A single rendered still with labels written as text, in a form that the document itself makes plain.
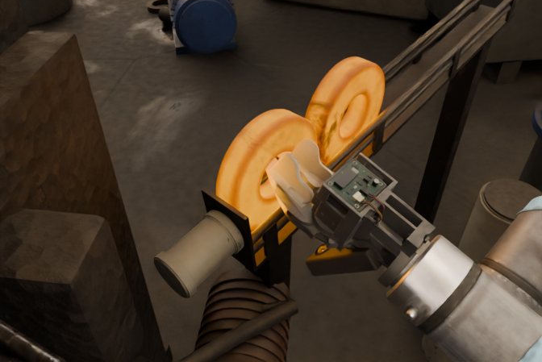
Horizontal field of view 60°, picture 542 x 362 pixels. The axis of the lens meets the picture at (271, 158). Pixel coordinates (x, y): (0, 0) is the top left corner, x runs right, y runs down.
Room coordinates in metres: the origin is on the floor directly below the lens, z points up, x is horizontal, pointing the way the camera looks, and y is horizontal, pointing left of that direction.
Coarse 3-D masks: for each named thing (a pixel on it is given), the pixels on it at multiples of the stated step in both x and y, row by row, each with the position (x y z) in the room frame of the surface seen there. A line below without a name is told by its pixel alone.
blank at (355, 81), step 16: (336, 64) 0.56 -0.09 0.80; (352, 64) 0.56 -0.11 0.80; (368, 64) 0.57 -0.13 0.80; (336, 80) 0.54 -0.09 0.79; (352, 80) 0.54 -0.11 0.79; (368, 80) 0.57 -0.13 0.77; (384, 80) 0.60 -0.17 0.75; (320, 96) 0.52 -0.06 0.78; (336, 96) 0.52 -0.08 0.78; (352, 96) 0.54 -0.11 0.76; (368, 96) 0.57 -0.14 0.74; (320, 112) 0.51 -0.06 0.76; (336, 112) 0.52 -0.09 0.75; (352, 112) 0.59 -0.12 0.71; (368, 112) 0.58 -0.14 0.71; (320, 128) 0.50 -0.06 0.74; (336, 128) 0.52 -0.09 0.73; (352, 128) 0.57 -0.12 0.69; (320, 144) 0.50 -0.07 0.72; (336, 144) 0.53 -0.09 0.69; (320, 160) 0.51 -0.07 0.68
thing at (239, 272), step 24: (216, 288) 0.42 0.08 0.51; (240, 288) 0.40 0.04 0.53; (264, 288) 0.40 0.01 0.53; (216, 312) 0.37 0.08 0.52; (240, 312) 0.36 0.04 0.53; (216, 336) 0.33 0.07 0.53; (264, 336) 0.33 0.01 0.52; (288, 336) 0.36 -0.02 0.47; (216, 360) 0.29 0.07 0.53; (240, 360) 0.29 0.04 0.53; (264, 360) 0.30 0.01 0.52
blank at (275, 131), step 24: (264, 120) 0.45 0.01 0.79; (288, 120) 0.45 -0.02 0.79; (240, 144) 0.42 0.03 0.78; (264, 144) 0.42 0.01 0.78; (288, 144) 0.45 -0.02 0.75; (240, 168) 0.40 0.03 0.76; (264, 168) 0.42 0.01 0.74; (216, 192) 0.40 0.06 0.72; (240, 192) 0.39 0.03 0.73; (264, 192) 0.44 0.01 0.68; (264, 216) 0.42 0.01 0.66
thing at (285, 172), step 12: (288, 156) 0.41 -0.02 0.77; (276, 168) 0.42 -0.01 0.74; (288, 168) 0.40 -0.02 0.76; (276, 180) 0.41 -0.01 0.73; (288, 180) 0.40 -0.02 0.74; (300, 180) 0.39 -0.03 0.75; (288, 192) 0.40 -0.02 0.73; (300, 192) 0.39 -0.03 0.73; (312, 192) 0.38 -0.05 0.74; (300, 204) 0.38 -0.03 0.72
